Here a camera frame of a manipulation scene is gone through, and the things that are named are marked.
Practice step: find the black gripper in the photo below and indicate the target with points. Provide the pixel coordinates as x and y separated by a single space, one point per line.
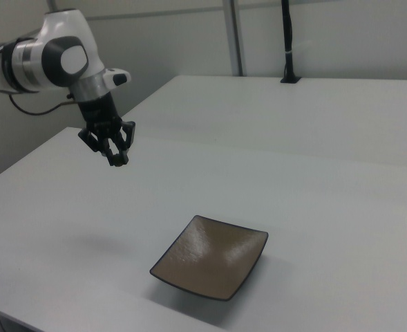
97 112

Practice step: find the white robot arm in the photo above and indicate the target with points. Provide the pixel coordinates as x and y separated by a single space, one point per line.
65 34

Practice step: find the square brown ceramic plate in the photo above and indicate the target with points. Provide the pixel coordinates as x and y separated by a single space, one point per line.
210 256

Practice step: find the black pole with clamp base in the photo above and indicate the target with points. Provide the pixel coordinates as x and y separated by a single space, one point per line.
287 34

